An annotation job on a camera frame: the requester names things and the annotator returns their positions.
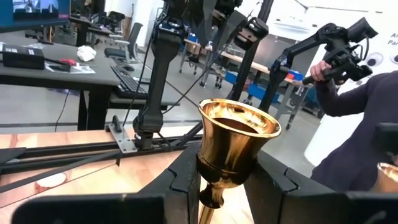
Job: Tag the tall gold candlestick holder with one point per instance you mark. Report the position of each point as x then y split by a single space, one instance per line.
388 180

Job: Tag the black computer mouse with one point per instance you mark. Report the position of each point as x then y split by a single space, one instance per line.
128 67

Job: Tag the clear plastic bag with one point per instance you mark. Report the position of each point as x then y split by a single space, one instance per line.
81 69

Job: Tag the blue screen computer monitor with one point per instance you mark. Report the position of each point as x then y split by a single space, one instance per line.
34 12

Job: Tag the black aluminium table frame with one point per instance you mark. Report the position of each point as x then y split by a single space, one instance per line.
77 145

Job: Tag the white round disc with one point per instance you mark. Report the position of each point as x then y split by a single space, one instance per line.
51 182

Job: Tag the blue storage bin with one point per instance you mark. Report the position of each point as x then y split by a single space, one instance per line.
231 77
262 91

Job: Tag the grey office chair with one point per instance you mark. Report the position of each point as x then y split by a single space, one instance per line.
130 40

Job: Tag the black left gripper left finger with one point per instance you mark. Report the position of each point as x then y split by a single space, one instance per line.
93 211

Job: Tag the person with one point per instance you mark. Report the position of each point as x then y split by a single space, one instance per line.
357 140

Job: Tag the white crumpled paper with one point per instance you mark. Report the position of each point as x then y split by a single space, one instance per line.
86 53

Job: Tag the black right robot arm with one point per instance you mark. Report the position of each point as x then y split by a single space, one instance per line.
157 77

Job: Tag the dark grey office desk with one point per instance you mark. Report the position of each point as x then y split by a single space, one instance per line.
99 79

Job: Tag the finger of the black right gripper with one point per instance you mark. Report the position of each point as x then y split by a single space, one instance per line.
230 28
205 21

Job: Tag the wooden workbench metal legs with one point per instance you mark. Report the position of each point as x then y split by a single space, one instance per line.
264 69

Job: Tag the person's hand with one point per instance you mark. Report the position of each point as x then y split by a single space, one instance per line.
318 71

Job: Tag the black computer keyboard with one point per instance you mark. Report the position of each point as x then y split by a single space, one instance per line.
129 82

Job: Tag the red hand tool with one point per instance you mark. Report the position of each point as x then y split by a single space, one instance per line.
67 61

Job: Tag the black equipment box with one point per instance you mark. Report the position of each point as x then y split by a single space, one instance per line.
21 57

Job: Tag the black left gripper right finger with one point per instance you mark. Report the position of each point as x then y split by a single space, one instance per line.
311 205

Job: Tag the wooden shelf riser black legs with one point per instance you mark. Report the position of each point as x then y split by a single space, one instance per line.
93 186

